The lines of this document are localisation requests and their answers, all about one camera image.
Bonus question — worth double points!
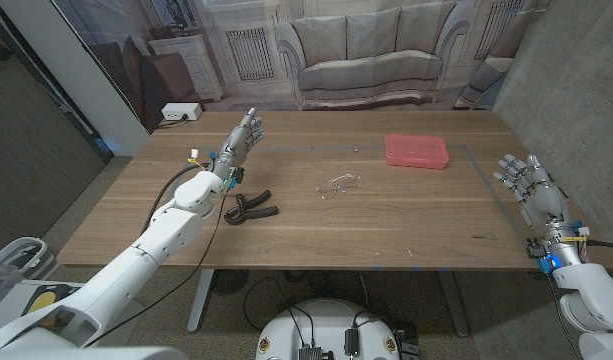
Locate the black round floor fan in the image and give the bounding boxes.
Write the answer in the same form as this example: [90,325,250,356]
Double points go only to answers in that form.
[209,269,251,297]

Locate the black hand grip tool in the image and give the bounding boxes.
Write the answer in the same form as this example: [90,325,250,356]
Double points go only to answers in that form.
[224,189,280,226]

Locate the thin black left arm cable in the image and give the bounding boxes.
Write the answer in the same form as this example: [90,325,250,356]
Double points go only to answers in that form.
[81,187,229,348]

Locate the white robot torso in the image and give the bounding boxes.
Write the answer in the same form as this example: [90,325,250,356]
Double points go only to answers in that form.
[254,298,402,360]

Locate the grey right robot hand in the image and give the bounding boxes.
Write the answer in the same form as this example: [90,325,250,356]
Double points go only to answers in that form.
[492,153,571,231]

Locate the printed living room backdrop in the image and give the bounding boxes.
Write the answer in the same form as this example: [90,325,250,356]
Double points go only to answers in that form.
[53,0,552,134]

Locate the white wall panel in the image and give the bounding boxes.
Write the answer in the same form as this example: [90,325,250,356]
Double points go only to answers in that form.
[0,0,151,157]

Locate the white plastic bin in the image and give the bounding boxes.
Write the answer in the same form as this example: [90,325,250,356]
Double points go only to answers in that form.
[0,236,60,281]

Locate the clear plastic container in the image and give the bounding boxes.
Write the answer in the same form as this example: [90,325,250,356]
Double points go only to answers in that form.
[0,260,26,316]

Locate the red plastic box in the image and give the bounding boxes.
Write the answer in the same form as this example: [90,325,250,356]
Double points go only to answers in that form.
[384,133,451,170]

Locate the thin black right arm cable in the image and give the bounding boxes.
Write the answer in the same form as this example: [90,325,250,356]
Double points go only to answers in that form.
[545,272,582,360]

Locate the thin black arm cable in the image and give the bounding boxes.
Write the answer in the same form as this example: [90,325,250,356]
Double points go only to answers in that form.
[545,272,582,360]
[81,187,229,348]

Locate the grey metal table leg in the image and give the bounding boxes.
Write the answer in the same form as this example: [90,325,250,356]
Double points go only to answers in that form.
[186,268,215,333]
[437,269,471,338]

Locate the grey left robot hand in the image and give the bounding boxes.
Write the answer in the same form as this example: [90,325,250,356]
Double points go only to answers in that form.
[215,107,265,173]

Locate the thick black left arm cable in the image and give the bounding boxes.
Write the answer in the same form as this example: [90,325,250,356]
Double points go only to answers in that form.
[141,162,210,235]

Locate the white power strip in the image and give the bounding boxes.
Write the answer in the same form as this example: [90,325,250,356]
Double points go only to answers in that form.
[161,102,203,122]

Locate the clear safety glasses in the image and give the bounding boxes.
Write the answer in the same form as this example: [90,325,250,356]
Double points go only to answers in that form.
[315,173,361,200]

